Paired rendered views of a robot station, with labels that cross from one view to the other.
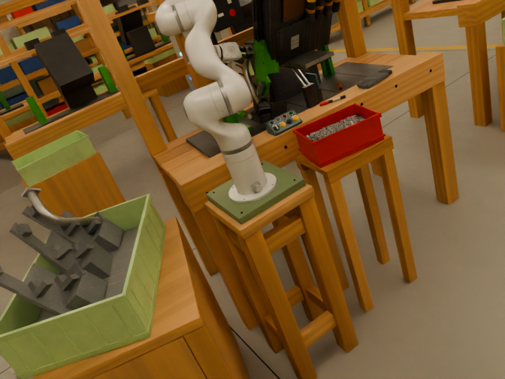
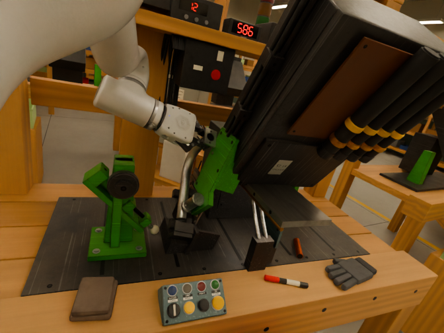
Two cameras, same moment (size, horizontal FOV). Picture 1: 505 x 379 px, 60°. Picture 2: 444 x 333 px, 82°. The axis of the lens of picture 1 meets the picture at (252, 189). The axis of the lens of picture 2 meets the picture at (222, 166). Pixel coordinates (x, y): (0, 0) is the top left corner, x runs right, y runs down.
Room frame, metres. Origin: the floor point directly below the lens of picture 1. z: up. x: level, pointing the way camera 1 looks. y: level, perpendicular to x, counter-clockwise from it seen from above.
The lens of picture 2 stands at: (1.46, -0.17, 1.44)
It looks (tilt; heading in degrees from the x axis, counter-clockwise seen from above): 21 degrees down; 351
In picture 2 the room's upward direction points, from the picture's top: 13 degrees clockwise
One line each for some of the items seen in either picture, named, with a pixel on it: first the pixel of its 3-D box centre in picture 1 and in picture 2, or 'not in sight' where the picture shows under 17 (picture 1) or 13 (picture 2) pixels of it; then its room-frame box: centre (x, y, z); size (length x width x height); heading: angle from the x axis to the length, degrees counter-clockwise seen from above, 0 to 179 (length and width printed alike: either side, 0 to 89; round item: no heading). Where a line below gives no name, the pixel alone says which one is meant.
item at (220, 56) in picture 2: (222, 12); (203, 67); (2.42, -0.18, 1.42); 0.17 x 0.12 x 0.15; 106
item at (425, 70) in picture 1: (319, 124); (249, 306); (1.98, -0.42, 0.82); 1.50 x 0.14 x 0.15; 106
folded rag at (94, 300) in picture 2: not in sight; (96, 296); (1.89, -0.03, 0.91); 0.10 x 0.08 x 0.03; 8
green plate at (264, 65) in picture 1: (266, 59); (224, 165); (2.17, -0.29, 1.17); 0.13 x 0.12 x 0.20; 106
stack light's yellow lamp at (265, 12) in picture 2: not in sight; (264, 10); (2.57, -0.37, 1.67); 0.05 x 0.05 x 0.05
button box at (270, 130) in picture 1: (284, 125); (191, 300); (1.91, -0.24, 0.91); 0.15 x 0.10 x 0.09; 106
